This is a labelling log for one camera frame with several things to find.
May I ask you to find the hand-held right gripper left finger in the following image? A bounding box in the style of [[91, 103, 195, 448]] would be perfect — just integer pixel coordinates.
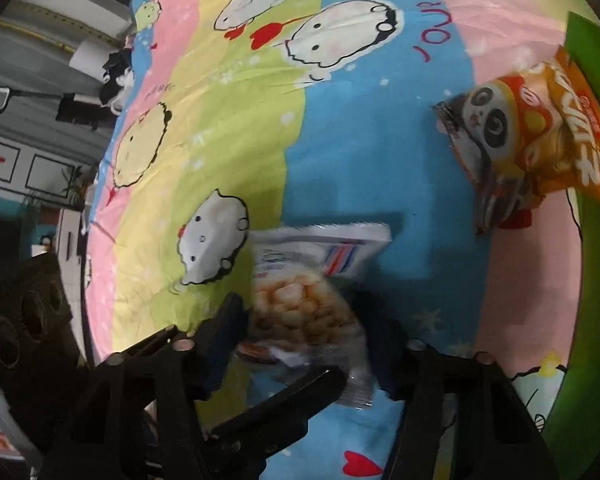
[[40, 292, 266, 480]]

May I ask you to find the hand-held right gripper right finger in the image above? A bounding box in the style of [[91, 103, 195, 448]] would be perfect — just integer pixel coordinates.
[[357, 290, 561, 480]]

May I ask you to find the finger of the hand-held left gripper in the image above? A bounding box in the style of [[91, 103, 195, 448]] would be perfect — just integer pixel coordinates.
[[207, 366, 348, 456]]

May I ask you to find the white corn snack packet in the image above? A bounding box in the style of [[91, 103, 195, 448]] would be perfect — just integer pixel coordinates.
[[237, 222, 393, 408]]

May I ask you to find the green cardboard box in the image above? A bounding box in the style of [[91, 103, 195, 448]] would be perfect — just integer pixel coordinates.
[[545, 10, 600, 480]]

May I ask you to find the potted plant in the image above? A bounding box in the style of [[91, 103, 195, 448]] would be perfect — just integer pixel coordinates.
[[62, 167, 99, 212]]

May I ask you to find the white cabinet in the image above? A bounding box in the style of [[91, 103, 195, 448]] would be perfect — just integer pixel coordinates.
[[0, 135, 97, 197]]

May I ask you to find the striped cartoon printed blanket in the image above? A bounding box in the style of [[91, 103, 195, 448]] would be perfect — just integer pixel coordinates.
[[82, 0, 600, 480]]

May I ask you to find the orange panda snack packet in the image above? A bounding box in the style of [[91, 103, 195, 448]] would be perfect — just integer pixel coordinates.
[[432, 45, 600, 236]]

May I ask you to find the dark clothing heap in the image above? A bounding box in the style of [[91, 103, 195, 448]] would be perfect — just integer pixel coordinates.
[[100, 35, 138, 112]]

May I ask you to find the white lamp shade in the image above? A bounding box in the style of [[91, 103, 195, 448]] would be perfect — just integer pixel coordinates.
[[70, 40, 112, 79]]

